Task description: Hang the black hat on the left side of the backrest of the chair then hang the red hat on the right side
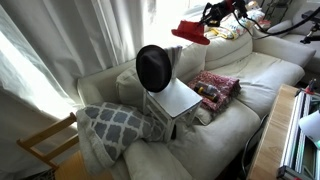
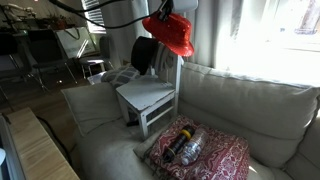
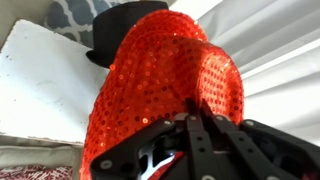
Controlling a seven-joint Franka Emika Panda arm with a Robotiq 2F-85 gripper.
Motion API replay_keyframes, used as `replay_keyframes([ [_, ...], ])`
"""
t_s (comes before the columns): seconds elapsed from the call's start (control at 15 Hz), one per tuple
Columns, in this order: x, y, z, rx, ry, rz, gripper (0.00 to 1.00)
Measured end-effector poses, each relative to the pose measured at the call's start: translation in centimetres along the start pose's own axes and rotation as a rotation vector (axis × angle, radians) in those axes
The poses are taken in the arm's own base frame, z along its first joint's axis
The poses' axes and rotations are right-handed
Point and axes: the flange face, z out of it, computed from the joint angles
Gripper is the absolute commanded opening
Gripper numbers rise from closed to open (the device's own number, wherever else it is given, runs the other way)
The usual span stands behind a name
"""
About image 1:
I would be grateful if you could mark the white lamp shade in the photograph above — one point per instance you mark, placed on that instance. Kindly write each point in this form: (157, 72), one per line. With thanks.
(311, 126)

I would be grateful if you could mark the white curtain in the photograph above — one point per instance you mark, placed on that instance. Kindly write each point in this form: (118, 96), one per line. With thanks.
(66, 50)

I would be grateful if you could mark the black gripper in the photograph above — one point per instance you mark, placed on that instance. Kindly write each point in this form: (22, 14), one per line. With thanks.
(222, 10)

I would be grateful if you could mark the red patterned cloth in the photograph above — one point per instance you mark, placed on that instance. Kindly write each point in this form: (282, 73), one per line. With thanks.
(226, 86)

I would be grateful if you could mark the black tripod stand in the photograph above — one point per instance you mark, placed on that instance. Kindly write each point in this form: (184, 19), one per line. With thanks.
(311, 28)

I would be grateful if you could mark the beige fabric sofa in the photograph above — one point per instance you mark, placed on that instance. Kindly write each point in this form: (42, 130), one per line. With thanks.
(216, 143)

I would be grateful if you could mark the red sequin hat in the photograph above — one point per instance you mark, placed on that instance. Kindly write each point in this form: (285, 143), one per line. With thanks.
(191, 32)

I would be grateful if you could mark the black fedora hat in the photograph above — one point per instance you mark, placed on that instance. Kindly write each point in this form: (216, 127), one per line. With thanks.
(154, 68)

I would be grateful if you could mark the brown wooden chair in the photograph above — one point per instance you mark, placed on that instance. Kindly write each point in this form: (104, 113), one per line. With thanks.
(46, 146)

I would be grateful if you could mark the large beige sofa cushion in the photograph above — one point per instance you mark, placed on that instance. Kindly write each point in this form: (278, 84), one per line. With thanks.
(153, 163)

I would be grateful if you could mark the beige back cushion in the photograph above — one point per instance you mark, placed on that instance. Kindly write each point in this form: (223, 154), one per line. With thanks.
(128, 85)

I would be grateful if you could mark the light wooden table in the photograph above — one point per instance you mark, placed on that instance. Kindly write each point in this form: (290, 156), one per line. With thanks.
(270, 143)

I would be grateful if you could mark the grey armchair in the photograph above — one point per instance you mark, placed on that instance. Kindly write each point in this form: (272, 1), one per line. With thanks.
(296, 30)

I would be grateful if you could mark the grey white patterned pillow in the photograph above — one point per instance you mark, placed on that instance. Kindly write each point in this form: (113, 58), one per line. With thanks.
(115, 128)

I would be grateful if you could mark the clear plastic water bottle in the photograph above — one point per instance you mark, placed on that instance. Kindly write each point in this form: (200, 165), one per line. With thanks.
(210, 87)

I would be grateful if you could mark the red black clamp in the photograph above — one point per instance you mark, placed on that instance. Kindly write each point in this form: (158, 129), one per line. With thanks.
(311, 87)

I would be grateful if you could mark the aluminium frame rails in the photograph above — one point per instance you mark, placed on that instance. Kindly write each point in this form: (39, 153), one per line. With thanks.
(300, 146)

